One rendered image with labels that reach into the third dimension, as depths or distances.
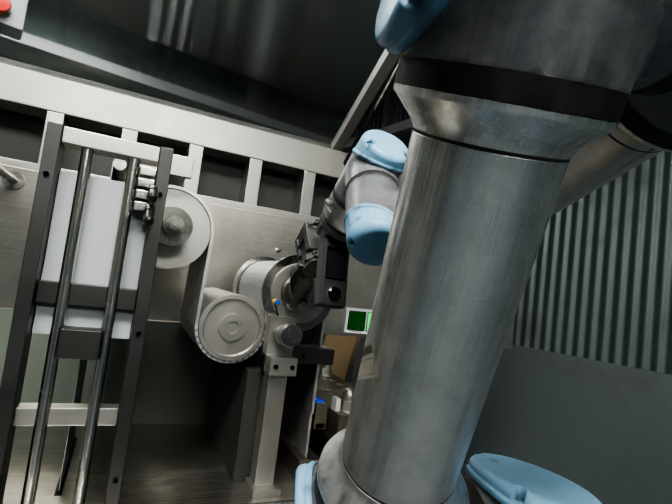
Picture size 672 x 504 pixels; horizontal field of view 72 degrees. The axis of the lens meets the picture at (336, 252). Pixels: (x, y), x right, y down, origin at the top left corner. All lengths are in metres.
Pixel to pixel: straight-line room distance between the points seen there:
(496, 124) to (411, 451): 0.20
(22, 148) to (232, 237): 0.51
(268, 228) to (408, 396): 0.97
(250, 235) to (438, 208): 0.99
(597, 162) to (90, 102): 1.06
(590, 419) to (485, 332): 2.10
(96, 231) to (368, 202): 0.40
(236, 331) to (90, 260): 0.28
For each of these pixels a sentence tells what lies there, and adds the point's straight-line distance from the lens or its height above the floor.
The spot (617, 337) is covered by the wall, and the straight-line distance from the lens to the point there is 2.31.
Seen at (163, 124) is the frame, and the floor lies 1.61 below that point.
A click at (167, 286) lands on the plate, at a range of 1.17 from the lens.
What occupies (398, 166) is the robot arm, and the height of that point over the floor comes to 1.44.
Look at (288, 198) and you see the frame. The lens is 1.32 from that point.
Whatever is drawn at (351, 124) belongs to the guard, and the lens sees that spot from 1.28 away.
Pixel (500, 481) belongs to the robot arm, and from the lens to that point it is 0.43.
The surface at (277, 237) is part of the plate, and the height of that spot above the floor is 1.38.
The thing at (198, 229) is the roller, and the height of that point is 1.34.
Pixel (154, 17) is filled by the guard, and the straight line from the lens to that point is 1.14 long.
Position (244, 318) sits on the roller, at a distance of 0.87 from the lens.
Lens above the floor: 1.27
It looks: 5 degrees up
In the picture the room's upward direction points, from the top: 7 degrees clockwise
